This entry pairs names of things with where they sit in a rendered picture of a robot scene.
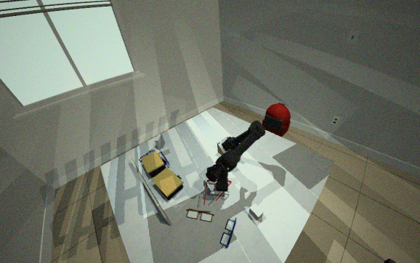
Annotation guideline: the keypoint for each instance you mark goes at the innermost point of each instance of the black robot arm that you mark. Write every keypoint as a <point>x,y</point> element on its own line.
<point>231,158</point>

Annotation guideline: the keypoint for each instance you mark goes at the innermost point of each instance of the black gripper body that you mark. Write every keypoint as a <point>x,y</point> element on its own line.
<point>222,185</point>

